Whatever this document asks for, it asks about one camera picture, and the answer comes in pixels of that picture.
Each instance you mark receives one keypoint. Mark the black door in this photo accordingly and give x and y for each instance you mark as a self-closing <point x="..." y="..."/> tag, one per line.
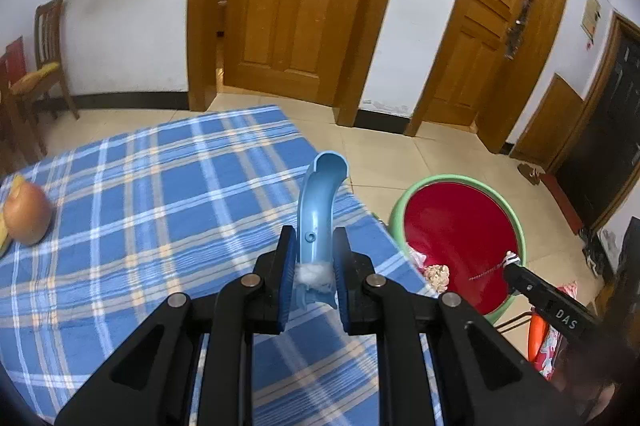
<point x="605" y="130"/>

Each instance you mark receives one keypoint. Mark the low wooden wall panel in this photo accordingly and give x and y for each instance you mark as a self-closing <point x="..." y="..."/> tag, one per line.
<point x="547" y="125"/>

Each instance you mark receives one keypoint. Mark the banana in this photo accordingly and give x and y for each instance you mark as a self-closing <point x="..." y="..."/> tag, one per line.
<point x="4" y="236"/>

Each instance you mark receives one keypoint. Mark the red flat box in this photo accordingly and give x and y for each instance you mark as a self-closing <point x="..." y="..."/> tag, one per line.
<point x="15" y="55"/>

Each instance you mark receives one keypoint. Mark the beige wall notice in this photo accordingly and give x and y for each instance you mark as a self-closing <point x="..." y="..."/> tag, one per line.
<point x="591" y="16"/>

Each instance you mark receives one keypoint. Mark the curved light blue plastic piece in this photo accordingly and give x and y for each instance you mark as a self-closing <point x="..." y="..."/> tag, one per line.
<point x="315" y="206"/>

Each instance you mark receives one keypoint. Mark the blue plaid tablecloth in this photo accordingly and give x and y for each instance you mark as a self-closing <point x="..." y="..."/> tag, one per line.
<point x="150" y="206"/>

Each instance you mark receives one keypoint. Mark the green bin with red inside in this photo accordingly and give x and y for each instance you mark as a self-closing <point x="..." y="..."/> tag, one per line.
<point x="460" y="226"/>

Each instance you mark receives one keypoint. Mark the small white scrap with thread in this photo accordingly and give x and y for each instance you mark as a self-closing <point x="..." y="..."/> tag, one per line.
<point x="511" y="258"/>

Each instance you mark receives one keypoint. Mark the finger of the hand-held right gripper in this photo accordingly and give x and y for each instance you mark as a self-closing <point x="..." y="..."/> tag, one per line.
<point x="522" y="282"/>

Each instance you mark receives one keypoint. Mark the wide wooden panel door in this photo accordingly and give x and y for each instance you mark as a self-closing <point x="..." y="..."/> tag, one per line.
<point x="290" y="5"/>

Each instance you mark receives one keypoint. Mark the red floral cloth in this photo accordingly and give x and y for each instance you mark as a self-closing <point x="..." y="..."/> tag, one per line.
<point x="552" y="341"/>

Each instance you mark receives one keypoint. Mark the red floor mat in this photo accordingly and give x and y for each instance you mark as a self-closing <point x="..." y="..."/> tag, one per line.
<point x="562" y="203"/>

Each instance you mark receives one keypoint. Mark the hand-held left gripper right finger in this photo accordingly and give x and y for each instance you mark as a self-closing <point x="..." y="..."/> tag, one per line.
<point x="342" y="276"/>

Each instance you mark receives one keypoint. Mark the orange chair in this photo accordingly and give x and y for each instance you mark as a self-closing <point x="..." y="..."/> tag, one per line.
<point x="537" y="336"/>

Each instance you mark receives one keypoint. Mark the white cotton wad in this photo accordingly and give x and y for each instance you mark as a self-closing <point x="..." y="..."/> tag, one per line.
<point x="312" y="276"/>

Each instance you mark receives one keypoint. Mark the hanging dark garment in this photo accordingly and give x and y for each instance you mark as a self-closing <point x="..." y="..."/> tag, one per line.
<point x="520" y="15"/>

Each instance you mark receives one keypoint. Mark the person's right hand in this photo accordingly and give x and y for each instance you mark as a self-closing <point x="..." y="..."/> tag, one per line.
<point x="595" y="386"/>

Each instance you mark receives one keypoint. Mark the wide wooden door frame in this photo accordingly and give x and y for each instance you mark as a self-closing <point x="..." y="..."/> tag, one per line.
<point x="385" y="15"/>

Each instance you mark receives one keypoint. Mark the brown slippers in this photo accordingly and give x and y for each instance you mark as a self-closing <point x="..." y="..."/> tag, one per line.
<point x="530" y="173"/>

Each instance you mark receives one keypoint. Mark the yellow seat cushion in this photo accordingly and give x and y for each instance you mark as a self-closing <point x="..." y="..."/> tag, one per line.
<point x="35" y="78"/>

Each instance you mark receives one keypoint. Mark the apple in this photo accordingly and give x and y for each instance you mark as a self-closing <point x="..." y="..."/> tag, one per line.
<point x="27" y="213"/>

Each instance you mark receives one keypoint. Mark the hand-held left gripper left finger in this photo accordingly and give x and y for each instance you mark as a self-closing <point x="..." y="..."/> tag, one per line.
<point x="285" y="276"/>

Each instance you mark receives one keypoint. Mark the narrow wooden panel door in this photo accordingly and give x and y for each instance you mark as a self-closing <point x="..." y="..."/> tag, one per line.
<point x="475" y="35"/>

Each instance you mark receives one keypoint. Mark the wooden chair with cushion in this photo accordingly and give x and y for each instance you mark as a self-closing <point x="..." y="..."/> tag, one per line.
<point x="47" y="30"/>

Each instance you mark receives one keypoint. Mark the cream tissue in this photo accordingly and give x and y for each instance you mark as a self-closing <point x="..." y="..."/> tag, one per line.
<point x="436" y="277"/>

